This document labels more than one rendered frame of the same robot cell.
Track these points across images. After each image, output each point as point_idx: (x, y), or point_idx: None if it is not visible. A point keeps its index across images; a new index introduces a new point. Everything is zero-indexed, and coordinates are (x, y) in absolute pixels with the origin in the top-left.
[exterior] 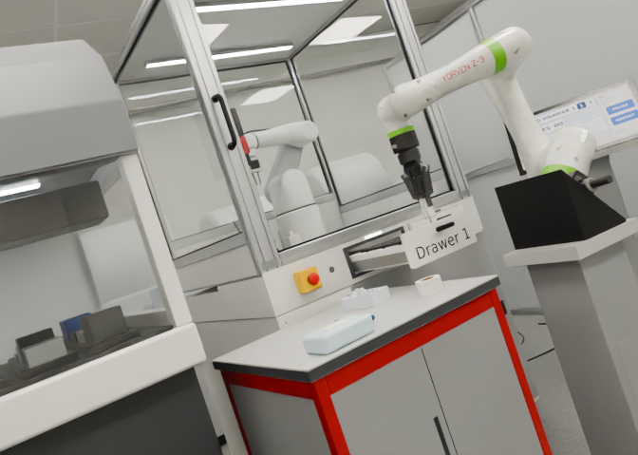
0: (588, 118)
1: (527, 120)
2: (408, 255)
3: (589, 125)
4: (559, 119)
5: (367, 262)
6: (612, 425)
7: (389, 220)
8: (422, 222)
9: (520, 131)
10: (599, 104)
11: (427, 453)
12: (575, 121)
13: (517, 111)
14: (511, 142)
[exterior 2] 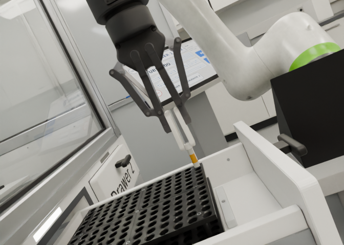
0: (187, 59)
1: (219, 19)
2: (336, 244)
3: (191, 64)
4: (165, 61)
5: None
6: None
7: (64, 181)
8: (106, 173)
9: (218, 30)
10: (189, 50)
11: None
12: None
13: (208, 8)
14: (133, 81)
